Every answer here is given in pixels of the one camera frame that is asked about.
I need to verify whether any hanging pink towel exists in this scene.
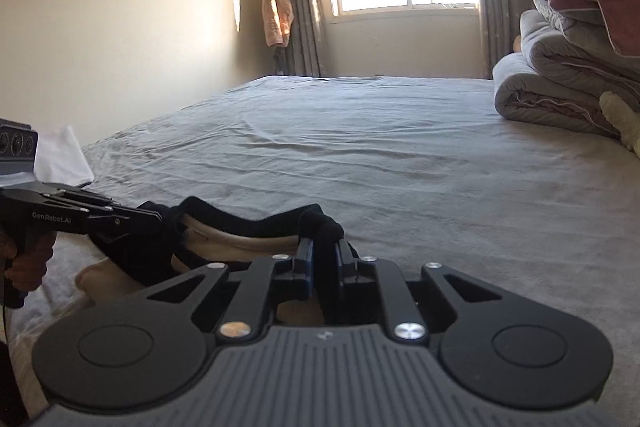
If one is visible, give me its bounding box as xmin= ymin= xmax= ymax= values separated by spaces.
xmin=262 ymin=0 xmax=293 ymax=48

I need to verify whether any person's left hand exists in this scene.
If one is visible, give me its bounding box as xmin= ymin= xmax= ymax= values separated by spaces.
xmin=0 ymin=236 xmax=57 ymax=294

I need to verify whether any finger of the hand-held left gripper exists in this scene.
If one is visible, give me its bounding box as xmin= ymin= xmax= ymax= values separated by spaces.
xmin=88 ymin=208 xmax=167 ymax=239
xmin=44 ymin=187 xmax=122 ymax=214

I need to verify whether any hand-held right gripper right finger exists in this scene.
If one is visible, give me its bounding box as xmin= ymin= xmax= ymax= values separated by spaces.
xmin=334 ymin=239 xmax=501 ymax=343

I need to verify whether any bed with grey sheet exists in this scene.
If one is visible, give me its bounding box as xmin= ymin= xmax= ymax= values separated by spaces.
xmin=10 ymin=74 xmax=640 ymax=427

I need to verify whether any white pillow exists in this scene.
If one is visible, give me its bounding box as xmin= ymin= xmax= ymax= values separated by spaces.
xmin=37 ymin=125 xmax=96 ymax=188

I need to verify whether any white plush dog toy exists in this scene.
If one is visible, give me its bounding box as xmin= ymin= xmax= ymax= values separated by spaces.
xmin=599 ymin=91 xmax=640 ymax=158

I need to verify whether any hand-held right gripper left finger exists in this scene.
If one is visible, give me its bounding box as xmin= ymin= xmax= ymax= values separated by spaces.
xmin=147 ymin=237 xmax=316 ymax=343

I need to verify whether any cream shirt with black sleeves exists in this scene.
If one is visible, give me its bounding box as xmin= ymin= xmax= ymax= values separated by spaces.
xmin=75 ymin=196 xmax=361 ymax=328

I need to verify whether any folded grey pink quilt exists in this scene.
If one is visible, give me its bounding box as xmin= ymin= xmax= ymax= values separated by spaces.
xmin=492 ymin=9 xmax=640 ymax=140

